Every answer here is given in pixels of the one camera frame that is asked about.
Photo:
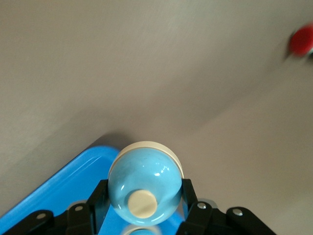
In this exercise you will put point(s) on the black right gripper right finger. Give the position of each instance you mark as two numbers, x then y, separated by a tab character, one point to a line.
203	220

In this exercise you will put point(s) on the blue plastic tray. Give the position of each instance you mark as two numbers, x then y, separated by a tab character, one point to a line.
61	191

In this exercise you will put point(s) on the brown table mat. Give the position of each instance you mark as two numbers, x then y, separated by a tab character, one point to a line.
97	61

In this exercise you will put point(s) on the blue desk bell cream base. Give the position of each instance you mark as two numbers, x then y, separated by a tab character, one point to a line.
141	176

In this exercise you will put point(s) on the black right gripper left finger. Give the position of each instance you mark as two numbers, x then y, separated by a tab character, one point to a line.
80	218

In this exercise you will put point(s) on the red push button black body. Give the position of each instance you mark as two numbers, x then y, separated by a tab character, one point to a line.
302	40

